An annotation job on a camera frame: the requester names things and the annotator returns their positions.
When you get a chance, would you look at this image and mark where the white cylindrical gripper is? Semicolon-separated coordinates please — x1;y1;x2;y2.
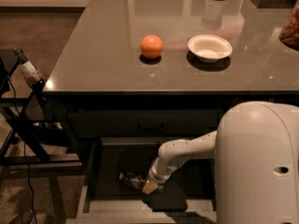
142;158;178;194

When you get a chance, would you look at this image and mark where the clear plastic water bottle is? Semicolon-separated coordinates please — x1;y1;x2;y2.
119;171;164;193

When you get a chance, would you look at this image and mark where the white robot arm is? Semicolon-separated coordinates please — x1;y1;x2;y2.
143;102;299;224

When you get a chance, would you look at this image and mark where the open grey middle drawer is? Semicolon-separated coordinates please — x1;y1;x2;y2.
66;138;216;224

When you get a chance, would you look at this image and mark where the closed dark top drawer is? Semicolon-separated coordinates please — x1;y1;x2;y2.
67;109;223;138

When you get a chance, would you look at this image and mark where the dark soda bottle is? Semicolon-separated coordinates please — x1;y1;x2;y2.
14;48;45;91

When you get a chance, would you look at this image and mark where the black metal side stand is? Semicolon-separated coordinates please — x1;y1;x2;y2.
0;49;83;173

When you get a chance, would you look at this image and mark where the orange fruit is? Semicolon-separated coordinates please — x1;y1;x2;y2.
140;35;163;59

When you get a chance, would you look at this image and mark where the white paper bowl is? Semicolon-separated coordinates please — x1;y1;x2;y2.
188;35;233;63

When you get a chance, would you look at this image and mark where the jar of brown snacks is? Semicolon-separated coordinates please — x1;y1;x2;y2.
279;0;299;50

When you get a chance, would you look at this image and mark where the black cable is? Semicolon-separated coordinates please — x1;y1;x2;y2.
7;75;38;224

